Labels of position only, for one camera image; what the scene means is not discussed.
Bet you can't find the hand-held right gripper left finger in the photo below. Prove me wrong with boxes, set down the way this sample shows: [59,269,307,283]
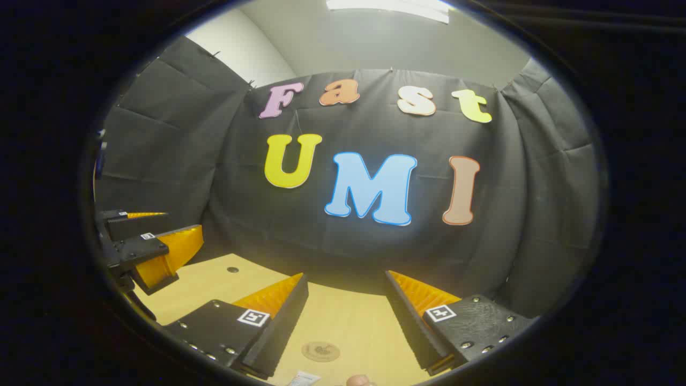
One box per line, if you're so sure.
[161,272,310,380]

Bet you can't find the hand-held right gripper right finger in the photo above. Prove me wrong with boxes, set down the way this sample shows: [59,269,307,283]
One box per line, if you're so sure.
[384,270,536,376]

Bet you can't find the wooden desktop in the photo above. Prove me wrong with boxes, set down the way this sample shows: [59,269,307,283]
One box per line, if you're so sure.
[134,253,453,386]

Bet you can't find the ceiling light panel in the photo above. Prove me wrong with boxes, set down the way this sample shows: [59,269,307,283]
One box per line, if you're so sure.
[326,0,451,25]

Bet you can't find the round brown coaster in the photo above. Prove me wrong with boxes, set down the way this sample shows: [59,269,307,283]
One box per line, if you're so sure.
[301,342,341,363]

